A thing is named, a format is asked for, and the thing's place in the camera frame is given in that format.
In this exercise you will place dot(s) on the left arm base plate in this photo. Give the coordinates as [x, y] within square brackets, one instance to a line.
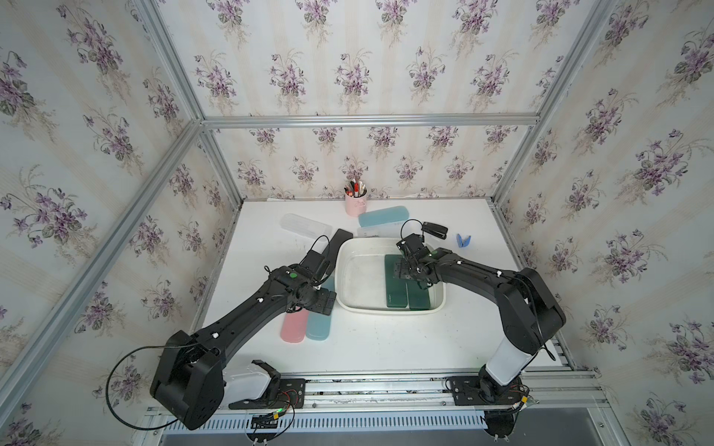
[278, 395]

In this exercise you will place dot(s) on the clear frosted pencil case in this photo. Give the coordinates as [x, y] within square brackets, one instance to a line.
[304, 227]

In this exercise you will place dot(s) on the pink pencil case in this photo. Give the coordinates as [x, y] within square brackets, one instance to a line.
[294, 327]

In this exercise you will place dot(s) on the black pencil case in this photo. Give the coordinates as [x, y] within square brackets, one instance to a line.
[331, 253]

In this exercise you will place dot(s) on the pink pen cup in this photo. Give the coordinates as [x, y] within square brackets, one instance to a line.
[355, 198]

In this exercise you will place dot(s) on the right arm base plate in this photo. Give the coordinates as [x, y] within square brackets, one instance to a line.
[482, 391]

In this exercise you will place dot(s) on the white plastic storage box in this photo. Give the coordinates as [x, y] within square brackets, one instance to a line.
[360, 279]

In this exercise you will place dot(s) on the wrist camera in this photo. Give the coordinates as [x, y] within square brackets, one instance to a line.
[314, 265]
[413, 246]

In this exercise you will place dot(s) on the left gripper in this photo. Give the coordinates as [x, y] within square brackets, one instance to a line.
[321, 306]

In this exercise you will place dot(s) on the aluminium rail base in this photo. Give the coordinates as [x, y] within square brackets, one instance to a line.
[355, 403]

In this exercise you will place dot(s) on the dark green pencil case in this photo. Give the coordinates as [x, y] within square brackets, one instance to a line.
[395, 288]
[418, 296]

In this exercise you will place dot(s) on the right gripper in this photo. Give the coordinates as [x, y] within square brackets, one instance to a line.
[400, 273]

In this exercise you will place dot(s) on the teal pencil case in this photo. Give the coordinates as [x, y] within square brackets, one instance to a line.
[384, 216]

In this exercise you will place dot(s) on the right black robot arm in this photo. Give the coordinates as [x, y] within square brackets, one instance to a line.
[530, 315]

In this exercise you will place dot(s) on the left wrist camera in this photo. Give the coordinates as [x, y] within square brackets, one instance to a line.
[314, 265]

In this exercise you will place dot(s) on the light blue pencil case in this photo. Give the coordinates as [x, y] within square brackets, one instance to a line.
[318, 326]

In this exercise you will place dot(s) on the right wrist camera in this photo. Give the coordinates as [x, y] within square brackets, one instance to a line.
[413, 246]

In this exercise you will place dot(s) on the black stapler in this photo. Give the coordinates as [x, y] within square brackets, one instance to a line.
[435, 230]

